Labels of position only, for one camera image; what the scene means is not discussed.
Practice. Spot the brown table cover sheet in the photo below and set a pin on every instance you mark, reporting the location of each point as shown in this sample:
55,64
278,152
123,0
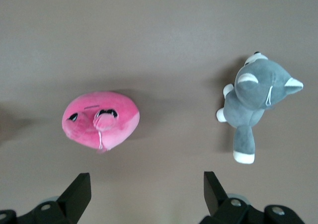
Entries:
149,35

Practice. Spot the round hot pink plush toy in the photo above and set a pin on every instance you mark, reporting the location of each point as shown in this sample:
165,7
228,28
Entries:
119,104

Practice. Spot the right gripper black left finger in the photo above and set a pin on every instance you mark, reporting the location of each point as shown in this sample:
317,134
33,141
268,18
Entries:
67,206

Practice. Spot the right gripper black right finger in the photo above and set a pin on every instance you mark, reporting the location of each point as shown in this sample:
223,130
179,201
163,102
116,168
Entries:
231,212

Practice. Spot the grey white husky plush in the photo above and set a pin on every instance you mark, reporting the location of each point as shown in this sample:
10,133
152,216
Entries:
253,92

